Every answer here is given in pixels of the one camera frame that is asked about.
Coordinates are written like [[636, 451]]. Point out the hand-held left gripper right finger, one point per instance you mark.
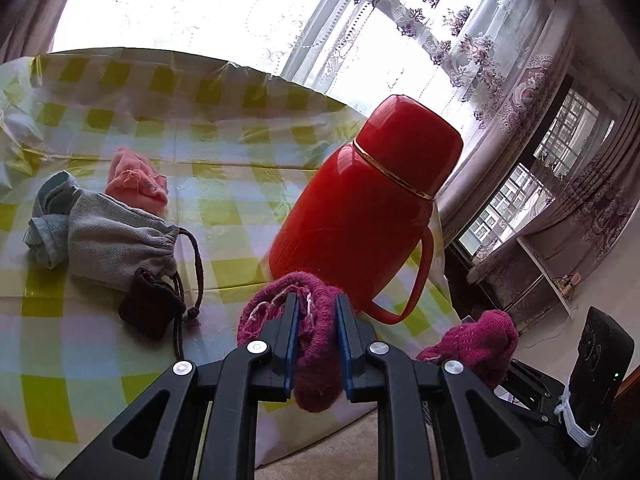
[[345, 360]]

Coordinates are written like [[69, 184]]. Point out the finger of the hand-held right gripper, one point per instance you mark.
[[525, 385]]

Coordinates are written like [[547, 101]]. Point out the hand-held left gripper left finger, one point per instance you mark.
[[290, 360]]

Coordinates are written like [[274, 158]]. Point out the magenta knitted sock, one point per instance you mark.
[[480, 345], [320, 350]]

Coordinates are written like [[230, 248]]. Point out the small pink object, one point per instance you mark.
[[575, 277]]

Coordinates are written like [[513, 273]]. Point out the white shelf with metal leg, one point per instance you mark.
[[545, 270]]

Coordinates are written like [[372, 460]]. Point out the patterned pink curtain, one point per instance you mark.
[[520, 110], [30, 20], [600, 220]]

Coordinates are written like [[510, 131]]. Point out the red thermos jug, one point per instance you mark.
[[350, 210]]

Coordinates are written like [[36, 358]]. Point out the small black pouch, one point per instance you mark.
[[150, 305]]

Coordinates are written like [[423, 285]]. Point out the dark framed window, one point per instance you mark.
[[505, 200]]

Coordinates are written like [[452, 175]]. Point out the pink cloth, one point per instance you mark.
[[135, 180]]

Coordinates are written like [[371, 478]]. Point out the yellow checkered plastic tablecloth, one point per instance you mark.
[[225, 125]]

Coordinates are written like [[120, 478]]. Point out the light blue cloth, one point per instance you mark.
[[47, 240]]

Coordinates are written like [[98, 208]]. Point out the sheer lace curtain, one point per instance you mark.
[[425, 10]]

